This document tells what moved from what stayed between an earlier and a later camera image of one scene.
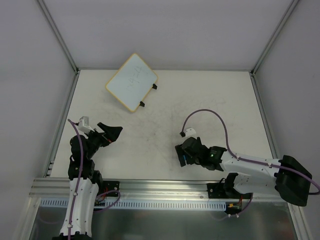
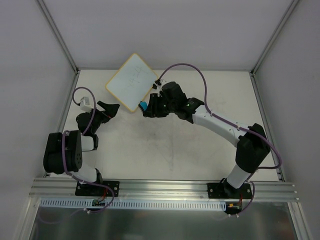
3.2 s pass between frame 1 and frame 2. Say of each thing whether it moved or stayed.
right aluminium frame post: stayed
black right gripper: moved
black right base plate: stayed
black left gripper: moved
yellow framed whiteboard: stayed
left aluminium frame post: stayed
